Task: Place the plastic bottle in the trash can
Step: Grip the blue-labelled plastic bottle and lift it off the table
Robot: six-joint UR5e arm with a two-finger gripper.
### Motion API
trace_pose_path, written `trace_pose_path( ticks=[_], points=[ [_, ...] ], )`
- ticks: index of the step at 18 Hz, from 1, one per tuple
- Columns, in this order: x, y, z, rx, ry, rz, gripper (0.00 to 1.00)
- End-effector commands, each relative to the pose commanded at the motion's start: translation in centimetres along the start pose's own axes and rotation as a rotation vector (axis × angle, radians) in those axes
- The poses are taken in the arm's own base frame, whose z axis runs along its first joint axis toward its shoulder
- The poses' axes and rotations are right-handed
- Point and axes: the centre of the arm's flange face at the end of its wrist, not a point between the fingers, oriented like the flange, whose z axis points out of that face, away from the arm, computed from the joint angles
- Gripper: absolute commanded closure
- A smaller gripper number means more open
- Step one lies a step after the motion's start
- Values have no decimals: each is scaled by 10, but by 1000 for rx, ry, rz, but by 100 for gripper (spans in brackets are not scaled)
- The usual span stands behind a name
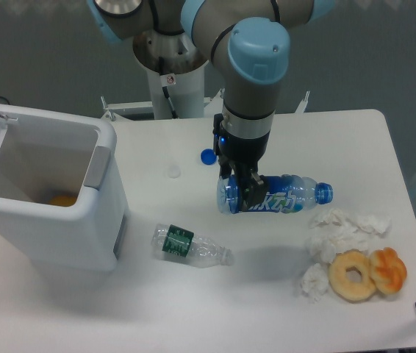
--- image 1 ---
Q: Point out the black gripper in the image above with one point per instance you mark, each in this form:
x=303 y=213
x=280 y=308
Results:
x=231 y=151

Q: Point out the blue plastic drink bottle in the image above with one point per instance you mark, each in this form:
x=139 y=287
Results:
x=285 y=194

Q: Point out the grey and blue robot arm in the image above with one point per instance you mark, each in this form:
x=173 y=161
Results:
x=125 y=19

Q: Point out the blue bottle cap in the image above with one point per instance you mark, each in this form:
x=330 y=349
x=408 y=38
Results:
x=208 y=157

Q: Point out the clear bottle with green label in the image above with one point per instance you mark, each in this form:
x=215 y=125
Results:
x=175 y=244

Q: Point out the orange object in trash can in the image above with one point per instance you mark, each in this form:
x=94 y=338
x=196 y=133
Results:
x=63 y=200

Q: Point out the white trash can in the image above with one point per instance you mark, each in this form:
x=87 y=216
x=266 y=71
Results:
x=44 y=154

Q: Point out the large crumpled white tissue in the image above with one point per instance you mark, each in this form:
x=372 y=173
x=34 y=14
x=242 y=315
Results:
x=337 y=231

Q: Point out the small crumpled white tissue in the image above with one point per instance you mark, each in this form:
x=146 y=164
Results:
x=314 y=283

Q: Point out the twisted orange bread bun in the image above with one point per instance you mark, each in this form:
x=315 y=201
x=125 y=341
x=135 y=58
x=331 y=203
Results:
x=387 y=270

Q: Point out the ring doughnut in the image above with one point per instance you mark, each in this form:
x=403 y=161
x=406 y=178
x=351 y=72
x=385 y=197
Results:
x=349 y=276

